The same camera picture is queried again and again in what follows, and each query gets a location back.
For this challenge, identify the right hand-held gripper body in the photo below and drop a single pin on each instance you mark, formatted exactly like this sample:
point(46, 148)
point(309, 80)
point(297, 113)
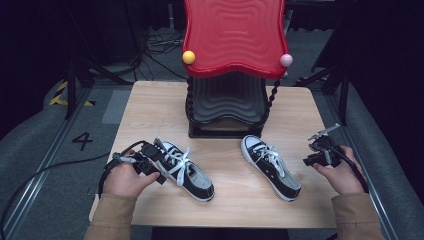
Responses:
point(328, 150)

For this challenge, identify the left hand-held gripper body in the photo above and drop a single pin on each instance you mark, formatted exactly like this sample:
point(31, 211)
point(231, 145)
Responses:
point(150, 153)

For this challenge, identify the black white canvas sneaker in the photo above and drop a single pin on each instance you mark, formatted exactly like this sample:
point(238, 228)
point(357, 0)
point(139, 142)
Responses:
point(266, 166)
point(191, 180)

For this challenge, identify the person's right hand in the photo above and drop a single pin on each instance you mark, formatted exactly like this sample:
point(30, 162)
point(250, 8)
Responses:
point(345, 176)

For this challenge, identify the person's left hand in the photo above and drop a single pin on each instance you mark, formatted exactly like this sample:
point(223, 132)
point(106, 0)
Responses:
point(123, 180)

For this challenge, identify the black metal stand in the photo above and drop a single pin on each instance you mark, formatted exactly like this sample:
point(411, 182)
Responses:
point(343, 93)
point(70, 93)

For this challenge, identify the yellow black floor tape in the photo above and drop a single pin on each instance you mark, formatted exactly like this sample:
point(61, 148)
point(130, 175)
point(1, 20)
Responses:
point(60, 96)

